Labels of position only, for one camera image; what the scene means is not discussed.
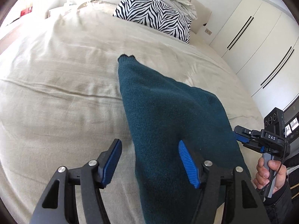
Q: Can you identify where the teal knit sweater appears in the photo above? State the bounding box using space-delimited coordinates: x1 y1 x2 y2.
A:
118 55 246 223

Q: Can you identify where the dark jacket sleeve forearm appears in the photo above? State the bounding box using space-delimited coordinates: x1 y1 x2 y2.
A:
263 160 298 223

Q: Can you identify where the person's right hand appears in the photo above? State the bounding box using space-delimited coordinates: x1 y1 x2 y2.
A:
253 157 287 194

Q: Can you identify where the beige bed sheet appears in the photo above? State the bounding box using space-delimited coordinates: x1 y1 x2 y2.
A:
1 5 263 223

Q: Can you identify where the zebra print pillow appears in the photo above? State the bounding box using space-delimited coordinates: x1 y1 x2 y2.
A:
113 0 192 43

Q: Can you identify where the red box on shelf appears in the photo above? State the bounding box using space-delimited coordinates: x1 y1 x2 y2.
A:
20 6 33 17

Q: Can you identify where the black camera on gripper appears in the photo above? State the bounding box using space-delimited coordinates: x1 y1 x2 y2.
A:
263 107 285 137

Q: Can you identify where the white wardrobe with black handles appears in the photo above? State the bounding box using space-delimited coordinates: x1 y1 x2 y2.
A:
210 0 298 116

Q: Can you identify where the wall power socket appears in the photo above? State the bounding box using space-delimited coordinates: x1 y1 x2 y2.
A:
205 29 212 35

